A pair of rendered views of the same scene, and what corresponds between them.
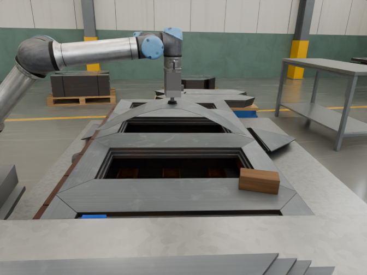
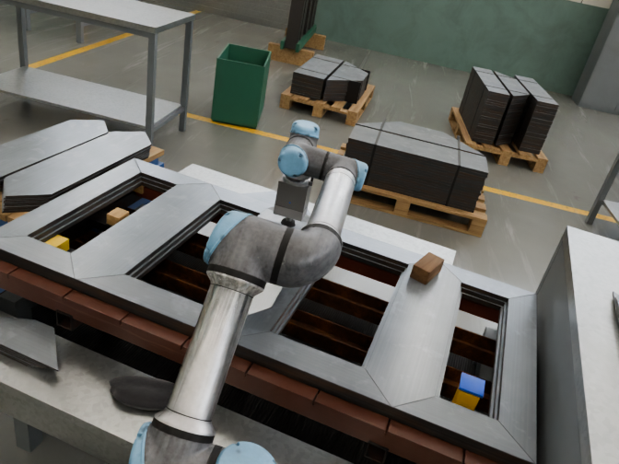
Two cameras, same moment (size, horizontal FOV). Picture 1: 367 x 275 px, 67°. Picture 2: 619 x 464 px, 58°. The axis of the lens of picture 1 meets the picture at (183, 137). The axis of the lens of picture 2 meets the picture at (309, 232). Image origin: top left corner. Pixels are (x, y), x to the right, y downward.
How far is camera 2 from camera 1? 1.61 m
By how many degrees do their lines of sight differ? 65
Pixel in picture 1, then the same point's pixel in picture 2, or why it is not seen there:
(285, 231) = (587, 290)
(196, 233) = (590, 316)
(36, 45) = (330, 244)
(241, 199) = (442, 292)
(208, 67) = not seen: outside the picture
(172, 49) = not seen: hidden behind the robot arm
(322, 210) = not seen: hidden behind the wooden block
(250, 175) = (431, 267)
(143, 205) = (435, 349)
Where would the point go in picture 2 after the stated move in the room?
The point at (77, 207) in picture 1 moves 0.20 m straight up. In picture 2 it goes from (425, 393) to (449, 330)
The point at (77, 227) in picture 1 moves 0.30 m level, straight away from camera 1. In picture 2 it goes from (589, 354) to (466, 339)
